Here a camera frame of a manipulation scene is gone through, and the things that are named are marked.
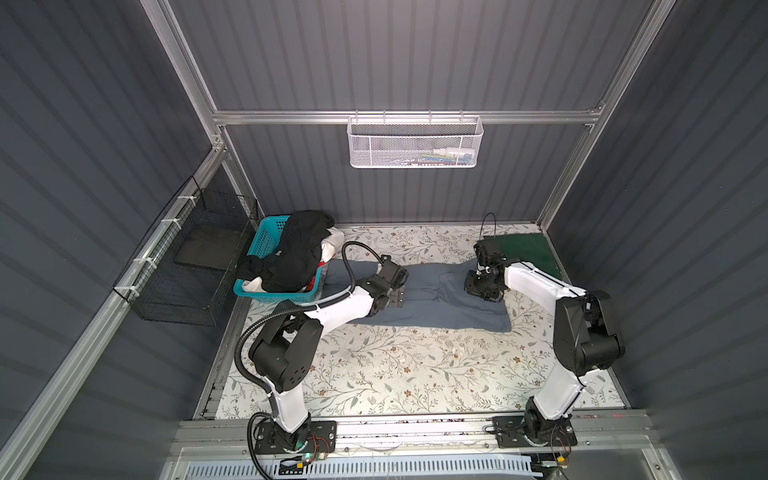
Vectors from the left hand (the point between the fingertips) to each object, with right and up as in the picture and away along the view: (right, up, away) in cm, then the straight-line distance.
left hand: (386, 290), depth 94 cm
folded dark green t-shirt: (+54, +14, +17) cm, 59 cm away
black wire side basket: (-51, +7, -19) cm, 55 cm away
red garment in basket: (-23, +2, 0) cm, 23 cm away
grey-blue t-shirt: (+16, -3, +4) cm, 17 cm away
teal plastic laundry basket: (-44, +19, +15) cm, 50 cm away
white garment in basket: (-18, +16, +5) cm, 25 cm away
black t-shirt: (-29, +10, +3) cm, 31 cm away
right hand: (+28, 0, +2) cm, 28 cm away
